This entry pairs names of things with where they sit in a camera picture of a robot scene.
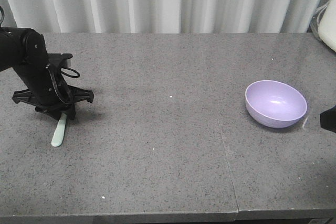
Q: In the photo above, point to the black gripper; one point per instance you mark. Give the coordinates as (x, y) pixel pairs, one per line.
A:
(46, 88)

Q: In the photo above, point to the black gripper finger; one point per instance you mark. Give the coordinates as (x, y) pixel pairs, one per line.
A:
(328, 119)

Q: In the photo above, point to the pale green plastic spoon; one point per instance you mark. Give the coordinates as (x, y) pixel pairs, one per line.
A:
(59, 132)

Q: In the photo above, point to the purple plastic bowl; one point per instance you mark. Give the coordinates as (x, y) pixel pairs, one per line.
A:
(274, 104)

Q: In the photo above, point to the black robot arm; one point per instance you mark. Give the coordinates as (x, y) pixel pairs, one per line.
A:
(24, 50)

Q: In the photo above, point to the white soy milk maker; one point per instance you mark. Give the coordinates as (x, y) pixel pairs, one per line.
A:
(326, 28)

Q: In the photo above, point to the white pleated curtain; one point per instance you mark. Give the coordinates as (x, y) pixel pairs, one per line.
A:
(161, 16)

